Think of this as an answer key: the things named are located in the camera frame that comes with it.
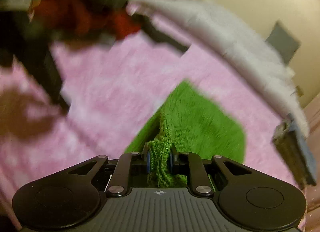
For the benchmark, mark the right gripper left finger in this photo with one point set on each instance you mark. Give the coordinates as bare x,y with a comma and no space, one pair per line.
131,170

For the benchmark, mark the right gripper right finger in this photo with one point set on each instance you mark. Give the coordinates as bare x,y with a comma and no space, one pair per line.
191,166

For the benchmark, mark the green knit sweater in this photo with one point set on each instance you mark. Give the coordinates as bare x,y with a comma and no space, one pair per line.
190,122

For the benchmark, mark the folded grey blue clothes stack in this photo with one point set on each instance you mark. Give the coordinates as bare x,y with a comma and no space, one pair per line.
292,146

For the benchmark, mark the pink floral bed blanket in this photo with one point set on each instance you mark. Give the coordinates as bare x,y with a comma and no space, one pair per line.
113,93

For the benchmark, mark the pink patterned curtain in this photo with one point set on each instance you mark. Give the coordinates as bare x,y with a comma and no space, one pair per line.
312,191

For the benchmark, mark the grey striped duvet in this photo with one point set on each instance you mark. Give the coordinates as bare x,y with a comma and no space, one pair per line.
245,50

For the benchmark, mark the grey pillow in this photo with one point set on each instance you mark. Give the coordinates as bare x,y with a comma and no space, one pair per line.
283,42

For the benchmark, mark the red knit garment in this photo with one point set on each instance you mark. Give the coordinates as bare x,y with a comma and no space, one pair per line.
79,18

